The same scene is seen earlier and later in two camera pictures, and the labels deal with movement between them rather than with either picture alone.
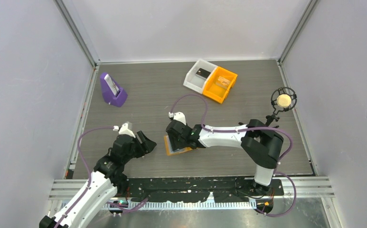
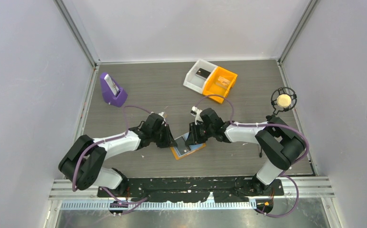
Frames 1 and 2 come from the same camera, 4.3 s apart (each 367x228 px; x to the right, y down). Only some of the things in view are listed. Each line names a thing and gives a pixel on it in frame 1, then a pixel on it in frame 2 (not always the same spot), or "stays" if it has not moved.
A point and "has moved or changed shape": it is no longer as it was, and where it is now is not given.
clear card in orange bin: [222, 81] stays
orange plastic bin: [219, 83] stays
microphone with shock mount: [282, 99] stays
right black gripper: [175, 145] → [194, 137]
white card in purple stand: [111, 84] stays
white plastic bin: [196, 78] stays
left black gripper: [146, 145] → [169, 141]
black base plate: [189, 189] stays
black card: [202, 73] has moved or changed shape
